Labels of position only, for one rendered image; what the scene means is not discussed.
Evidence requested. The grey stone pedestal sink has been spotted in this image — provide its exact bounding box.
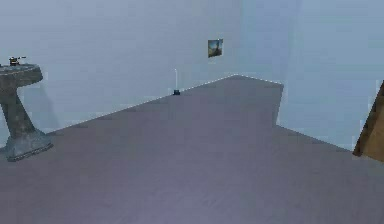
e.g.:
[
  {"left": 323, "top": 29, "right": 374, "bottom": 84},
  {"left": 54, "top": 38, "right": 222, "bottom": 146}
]
[{"left": 0, "top": 63, "right": 54, "bottom": 163}]

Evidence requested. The brown wooden door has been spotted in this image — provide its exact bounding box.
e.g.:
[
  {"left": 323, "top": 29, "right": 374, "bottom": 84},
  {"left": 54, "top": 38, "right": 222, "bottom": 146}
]
[{"left": 352, "top": 79, "right": 384, "bottom": 164}]

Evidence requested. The small framed wall picture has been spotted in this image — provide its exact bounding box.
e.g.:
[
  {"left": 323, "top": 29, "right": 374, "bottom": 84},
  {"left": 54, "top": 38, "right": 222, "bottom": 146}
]
[{"left": 207, "top": 38, "right": 224, "bottom": 59}]

